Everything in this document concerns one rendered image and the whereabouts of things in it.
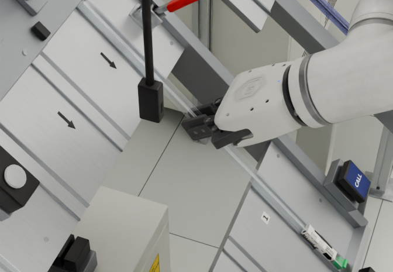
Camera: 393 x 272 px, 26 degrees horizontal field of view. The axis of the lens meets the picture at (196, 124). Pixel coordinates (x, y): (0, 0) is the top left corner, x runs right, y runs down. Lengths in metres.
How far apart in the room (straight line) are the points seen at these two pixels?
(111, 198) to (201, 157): 0.93
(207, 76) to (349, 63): 0.28
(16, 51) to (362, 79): 0.36
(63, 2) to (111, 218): 0.54
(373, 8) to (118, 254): 0.60
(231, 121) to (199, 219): 1.20
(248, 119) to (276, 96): 0.04
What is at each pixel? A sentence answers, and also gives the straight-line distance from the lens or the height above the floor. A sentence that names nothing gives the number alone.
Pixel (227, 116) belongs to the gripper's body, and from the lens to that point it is 1.00.
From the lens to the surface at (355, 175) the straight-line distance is 1.23.
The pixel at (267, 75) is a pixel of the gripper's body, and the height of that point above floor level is 1.03.
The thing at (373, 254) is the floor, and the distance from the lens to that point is 2.16.
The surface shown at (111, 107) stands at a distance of 1.01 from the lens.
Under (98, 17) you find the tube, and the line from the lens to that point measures 1.04.
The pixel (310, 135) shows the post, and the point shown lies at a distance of 1.47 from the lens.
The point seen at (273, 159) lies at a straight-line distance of 1.18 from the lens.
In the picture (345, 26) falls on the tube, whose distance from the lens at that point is 1.30.
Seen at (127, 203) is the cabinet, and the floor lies 0.62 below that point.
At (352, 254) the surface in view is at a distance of 1.23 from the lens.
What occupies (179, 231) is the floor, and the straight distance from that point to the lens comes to 2.16.
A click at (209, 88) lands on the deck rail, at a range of 1.16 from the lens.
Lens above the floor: 1.70
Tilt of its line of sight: 45 degrees down
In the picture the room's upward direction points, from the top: straight up
